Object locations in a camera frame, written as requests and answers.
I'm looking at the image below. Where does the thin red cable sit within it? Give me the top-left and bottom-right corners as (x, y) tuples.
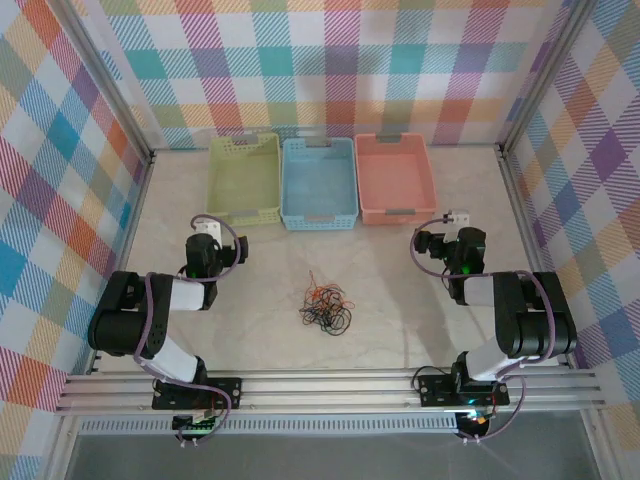
(305, 269), (334, 314)

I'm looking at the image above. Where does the thin orange cable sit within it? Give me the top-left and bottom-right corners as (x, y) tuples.
(302, 283), (357, 316)

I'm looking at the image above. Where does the thin green cable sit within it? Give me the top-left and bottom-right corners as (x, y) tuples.
(319, 299), (357, 335)

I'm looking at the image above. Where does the thin black cable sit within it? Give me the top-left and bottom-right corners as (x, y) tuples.
(298, 299), (354, 337)

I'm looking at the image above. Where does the green plastic basket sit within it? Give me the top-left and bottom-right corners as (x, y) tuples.
(204, 132), (282, 229)

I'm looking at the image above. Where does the pink plastic basket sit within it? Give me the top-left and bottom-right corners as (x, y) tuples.
(353, 132), (439, 226)

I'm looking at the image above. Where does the blue plastic basket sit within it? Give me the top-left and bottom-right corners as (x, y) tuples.
(279, 137), (361, 232)

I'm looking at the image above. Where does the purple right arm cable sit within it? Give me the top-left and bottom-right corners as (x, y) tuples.
(409, 214), (556, 444)

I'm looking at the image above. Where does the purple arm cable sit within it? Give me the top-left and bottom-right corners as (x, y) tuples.
(132, 213), (250, 447)
(409, 214), (556, 444)

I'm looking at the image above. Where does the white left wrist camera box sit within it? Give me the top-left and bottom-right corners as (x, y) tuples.
(194, 219), (224, 247)

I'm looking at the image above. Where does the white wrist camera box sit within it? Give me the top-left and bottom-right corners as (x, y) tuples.
(443, 209), (472, 231)
(194, 219), (224, 247)

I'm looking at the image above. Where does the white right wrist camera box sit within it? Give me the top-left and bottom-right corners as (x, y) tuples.
(443, 209), (472, 231)

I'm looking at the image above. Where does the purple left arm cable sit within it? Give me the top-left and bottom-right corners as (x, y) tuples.
(132, 213), (250, 447)

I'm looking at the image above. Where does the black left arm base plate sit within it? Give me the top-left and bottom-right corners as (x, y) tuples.
(152, 377), (244, 411)

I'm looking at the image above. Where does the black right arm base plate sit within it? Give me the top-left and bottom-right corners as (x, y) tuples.
(417, 372), (511, 407)

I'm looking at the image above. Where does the aluminium mounting rail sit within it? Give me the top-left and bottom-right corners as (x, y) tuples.
(54, 368), (606, 417)

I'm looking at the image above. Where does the slotted grey cable duct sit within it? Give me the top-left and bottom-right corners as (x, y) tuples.
(78, 413), (461, 437)

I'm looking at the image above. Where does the aluminium frame post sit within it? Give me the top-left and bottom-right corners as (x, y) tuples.
(496, 0), (599, 157)
(57, 0), (157, 169)

